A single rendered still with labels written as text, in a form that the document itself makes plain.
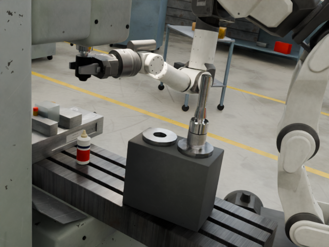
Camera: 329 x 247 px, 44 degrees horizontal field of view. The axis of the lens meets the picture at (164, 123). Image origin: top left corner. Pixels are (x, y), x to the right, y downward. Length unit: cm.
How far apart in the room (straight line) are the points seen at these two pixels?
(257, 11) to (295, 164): 53
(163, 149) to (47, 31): 38
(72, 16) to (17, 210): 44
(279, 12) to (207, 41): 30
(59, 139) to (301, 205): 90
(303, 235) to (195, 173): 73
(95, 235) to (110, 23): 60
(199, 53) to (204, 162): 63
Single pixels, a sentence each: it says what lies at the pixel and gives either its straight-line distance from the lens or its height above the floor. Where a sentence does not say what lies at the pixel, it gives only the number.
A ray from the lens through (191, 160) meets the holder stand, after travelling 96.
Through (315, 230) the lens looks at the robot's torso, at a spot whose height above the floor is 72.
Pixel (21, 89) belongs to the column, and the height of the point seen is 130.
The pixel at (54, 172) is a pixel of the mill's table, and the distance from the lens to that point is 125.
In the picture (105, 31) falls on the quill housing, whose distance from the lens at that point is 110.
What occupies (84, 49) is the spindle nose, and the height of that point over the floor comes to 129.
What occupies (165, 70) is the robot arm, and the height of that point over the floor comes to 120.
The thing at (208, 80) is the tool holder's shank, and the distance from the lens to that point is 94.
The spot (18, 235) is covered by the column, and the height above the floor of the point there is 99.
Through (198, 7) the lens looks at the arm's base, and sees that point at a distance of 152.
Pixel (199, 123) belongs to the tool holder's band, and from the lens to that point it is 97.
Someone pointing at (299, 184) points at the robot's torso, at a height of 86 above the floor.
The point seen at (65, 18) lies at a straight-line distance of 96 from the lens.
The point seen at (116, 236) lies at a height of 70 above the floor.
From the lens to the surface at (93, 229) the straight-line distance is 123.
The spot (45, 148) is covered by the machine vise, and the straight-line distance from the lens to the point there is 131.
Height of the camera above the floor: 154
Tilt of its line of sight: 22 degrees down
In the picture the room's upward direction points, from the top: 7 degrees clockwise
